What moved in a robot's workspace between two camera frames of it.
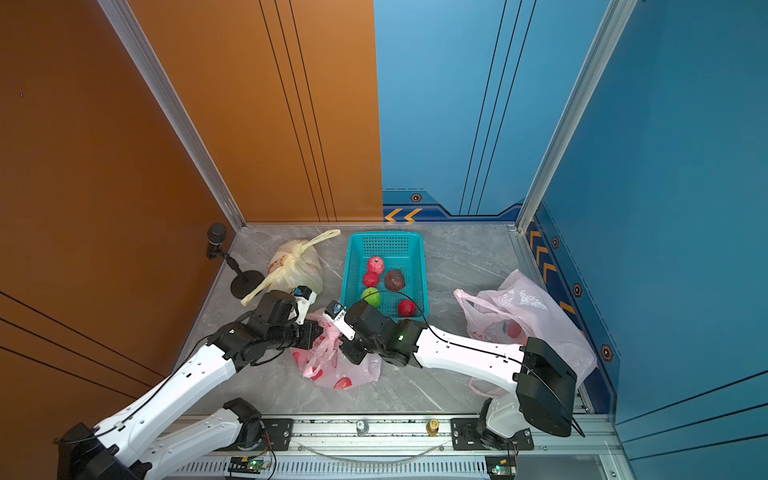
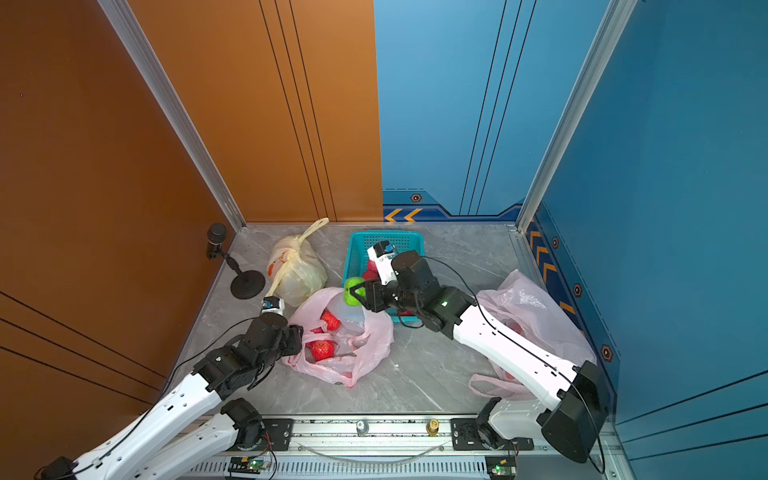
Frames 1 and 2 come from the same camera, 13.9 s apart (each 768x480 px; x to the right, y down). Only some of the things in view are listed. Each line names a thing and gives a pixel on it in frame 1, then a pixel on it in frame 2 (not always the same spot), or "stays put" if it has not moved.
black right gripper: (347, 348) -> (375, 290)
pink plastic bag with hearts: (516, 312) stays put
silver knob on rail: (362, 428) stays put
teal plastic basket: (401, 251) stays put
